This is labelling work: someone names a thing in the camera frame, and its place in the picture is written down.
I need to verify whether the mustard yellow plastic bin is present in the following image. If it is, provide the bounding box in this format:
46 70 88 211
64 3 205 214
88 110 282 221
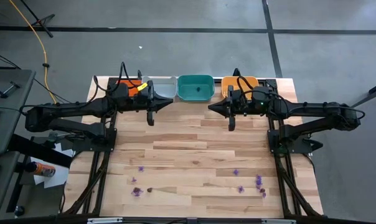
220 76 260 104

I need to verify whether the orange spray can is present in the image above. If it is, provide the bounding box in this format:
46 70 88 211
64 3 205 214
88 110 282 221
25 161 57 178

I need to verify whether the metal-handled tool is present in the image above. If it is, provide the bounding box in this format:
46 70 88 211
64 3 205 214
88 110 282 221
1 81 21 96

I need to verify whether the green plastic bin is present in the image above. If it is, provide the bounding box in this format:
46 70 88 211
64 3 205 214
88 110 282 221
177 74 215 103

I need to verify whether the black aluminium table frame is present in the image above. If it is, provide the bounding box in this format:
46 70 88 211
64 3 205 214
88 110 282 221
63 76 325 218

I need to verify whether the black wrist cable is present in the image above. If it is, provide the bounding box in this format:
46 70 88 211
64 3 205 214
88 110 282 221
93 61 142 94
235 75 290 108

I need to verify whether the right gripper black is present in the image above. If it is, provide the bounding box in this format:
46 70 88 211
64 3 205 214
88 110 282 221
208 88 254 132

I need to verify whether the black tripod stand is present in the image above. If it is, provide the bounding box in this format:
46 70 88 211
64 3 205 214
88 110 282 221
19 0 56 39

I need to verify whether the black support beam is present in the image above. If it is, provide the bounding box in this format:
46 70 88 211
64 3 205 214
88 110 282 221
7 133 73 169

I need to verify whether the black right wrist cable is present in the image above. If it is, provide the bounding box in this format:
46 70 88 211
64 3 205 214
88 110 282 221
235 75 290 108

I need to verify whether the grey desk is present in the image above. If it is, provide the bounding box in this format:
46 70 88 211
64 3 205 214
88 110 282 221
0 151 21 220

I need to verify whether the white paper sheet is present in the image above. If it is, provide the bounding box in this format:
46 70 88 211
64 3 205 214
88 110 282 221
31 142 76 189

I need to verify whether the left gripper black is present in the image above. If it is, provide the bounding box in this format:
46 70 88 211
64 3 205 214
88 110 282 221
125 80 174 127

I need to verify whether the grey side table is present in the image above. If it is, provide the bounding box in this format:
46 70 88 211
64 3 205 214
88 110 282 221
0 68 36 156

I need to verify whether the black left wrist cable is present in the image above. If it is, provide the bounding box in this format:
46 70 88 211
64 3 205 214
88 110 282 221
93 61 142 94

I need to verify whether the silver metal bracket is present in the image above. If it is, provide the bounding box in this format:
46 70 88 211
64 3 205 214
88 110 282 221
87 217 123 224
261 218 297 224

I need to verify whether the grey plastic bin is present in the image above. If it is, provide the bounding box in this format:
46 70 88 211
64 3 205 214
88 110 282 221
142 75 178 100

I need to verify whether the red-orange slotted basket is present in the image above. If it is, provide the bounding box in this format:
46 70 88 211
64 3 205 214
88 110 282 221
116 80 143 98

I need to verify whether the black floor cable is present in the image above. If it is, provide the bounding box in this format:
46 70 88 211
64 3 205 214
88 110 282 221
0 49 86 124

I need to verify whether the yellow cable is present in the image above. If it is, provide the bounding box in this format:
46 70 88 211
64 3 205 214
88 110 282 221
8 0 71 124

